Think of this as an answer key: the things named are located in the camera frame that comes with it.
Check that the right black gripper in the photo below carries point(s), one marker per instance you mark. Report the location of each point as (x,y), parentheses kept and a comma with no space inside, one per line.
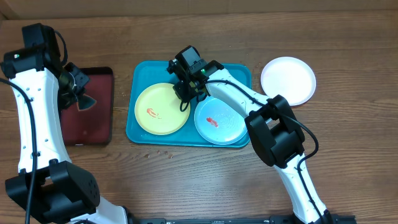
(183,92)

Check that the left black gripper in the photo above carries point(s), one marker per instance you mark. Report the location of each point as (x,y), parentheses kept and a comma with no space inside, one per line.
(83,79)

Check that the green and orange sponge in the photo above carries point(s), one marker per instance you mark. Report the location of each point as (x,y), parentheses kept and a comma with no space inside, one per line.
(85,102)

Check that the yellow-green plate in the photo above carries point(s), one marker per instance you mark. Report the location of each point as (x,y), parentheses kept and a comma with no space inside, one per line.
(157,110)

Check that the white plate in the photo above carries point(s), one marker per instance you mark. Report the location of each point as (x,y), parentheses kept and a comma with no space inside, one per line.
(289,77)

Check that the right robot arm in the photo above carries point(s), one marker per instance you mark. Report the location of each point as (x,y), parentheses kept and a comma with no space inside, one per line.
(276,135)

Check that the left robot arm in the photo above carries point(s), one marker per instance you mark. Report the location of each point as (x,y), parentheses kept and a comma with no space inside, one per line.
(49,187)

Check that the teal plastic serving tray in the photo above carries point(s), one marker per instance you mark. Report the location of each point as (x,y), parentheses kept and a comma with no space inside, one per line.
(150,72)

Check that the black red-lined water tray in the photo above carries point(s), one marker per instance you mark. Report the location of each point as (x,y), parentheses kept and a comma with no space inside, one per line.
(92,126)

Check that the light blue plate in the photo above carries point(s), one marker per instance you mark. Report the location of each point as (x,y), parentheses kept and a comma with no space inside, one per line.
(220,125)

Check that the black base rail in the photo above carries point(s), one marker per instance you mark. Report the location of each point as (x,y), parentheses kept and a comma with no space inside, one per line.
(275,219)

